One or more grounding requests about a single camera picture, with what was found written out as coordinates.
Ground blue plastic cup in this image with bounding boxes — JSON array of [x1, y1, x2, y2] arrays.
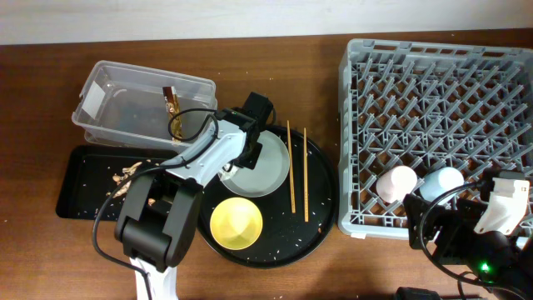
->
[[419, 167, 465, 202]]

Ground pink plastic cup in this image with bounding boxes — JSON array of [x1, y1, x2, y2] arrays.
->
[[376, 166, 417, 203]]

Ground wooden chopstick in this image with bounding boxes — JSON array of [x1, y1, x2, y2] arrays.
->
[[303, 127, 309, 223], [286, 119, 296, 214]]

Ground grey plate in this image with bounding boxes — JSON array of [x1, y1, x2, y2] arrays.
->
[[218, 131, 290, 198]]

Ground yellow bowl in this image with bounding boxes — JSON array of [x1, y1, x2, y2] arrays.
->
[[209, 197, 263, 251]]

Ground gold snack wrapper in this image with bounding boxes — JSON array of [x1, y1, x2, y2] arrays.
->
[[162, 87, 182, 141]]

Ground food scraps and rice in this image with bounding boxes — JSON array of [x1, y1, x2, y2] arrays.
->
[[107, 159, 157, 201]]

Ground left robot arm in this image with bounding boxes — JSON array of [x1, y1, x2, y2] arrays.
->
[[97, 92, 275, 299]]

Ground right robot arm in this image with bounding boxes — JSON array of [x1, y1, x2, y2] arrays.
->
[[403, 195, 532, 299]]

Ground grey dishwasher rack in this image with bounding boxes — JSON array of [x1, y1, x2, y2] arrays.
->
[[338, 38, 532, 239]]

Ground round black tray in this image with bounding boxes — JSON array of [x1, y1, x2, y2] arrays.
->
[[197, 130, 339, 268]]

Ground clear plastic bin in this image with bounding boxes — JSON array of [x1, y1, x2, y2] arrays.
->
[[72, 61, 217, 153]]

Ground black rectangular tray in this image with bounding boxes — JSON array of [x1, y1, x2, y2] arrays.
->
[[56, 145, 176, 220]]

